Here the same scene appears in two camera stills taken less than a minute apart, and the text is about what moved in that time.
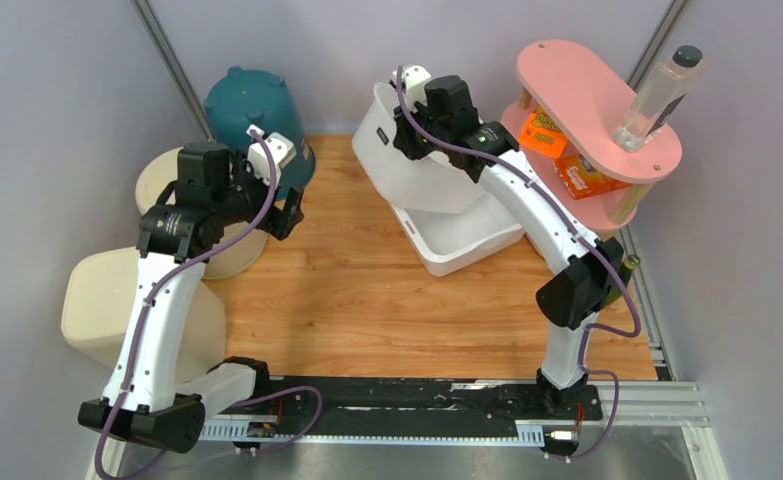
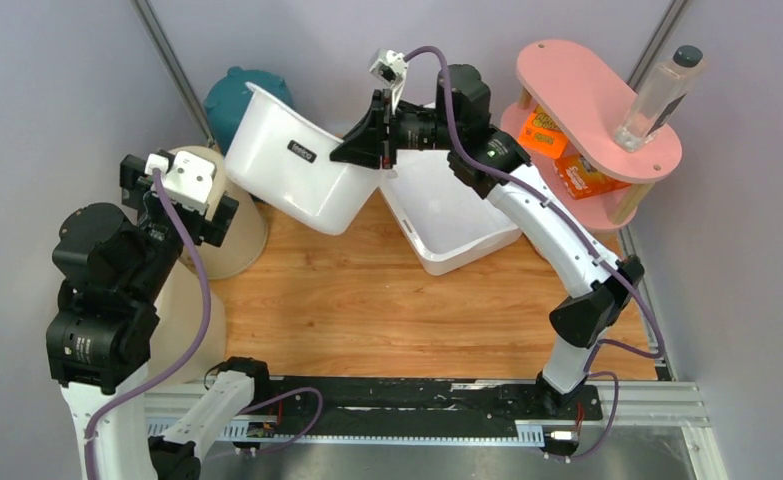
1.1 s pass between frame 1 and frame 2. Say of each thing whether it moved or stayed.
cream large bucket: stayed
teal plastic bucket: stayed
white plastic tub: stayed
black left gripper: moved
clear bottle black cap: stayed
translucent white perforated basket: moved
